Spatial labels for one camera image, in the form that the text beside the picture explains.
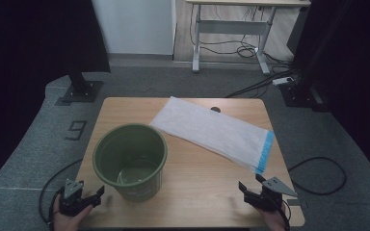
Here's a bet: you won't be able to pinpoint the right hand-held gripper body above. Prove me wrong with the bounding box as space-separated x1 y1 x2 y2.
244 176 298 213

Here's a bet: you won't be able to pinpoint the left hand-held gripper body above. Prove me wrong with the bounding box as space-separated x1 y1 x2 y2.
58 178 93 217

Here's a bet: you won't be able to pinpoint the green plastic bin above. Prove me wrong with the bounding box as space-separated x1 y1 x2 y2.
92 123 169 203

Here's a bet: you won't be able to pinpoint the white bag with blue edge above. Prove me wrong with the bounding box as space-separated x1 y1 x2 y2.
149 95 276 176

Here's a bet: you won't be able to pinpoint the person's left hand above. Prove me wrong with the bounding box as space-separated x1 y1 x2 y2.
53 204 94 231

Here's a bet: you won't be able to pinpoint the person's right hand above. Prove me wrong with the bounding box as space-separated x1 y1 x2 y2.
255 206 287 231

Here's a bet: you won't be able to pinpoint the black stand with square base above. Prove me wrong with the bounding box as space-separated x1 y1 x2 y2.
278 76 331 113

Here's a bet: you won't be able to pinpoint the black stand base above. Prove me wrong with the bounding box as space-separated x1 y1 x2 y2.
61 70 105 104

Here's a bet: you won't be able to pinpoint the white power strip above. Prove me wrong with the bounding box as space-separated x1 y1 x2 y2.
272 76 295 87

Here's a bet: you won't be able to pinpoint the black curtain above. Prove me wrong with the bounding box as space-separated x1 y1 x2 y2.
287 0 370 189
0 0 112 194

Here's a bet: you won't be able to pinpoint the white desk with metal legs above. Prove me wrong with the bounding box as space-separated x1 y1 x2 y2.
185 0 312 76

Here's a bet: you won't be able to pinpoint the right hand-held gripper black cable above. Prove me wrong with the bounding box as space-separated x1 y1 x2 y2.
280 199 293 231

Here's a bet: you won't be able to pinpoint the hand-held gripper black cable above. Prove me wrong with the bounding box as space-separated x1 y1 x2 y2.
39 158 85 231
280 199 293 231

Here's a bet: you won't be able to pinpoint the left hand-held gripper black cable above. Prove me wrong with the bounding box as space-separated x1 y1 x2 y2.
39 158 85 231

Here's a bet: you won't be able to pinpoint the black cable loop on floor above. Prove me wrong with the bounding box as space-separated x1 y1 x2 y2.
287 156 348 196

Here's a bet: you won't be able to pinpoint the black power strip cables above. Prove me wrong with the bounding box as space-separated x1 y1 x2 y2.
225 67 300 99

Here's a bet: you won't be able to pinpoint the tangle of black desk cables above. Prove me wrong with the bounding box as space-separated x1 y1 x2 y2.
189 4 295 65

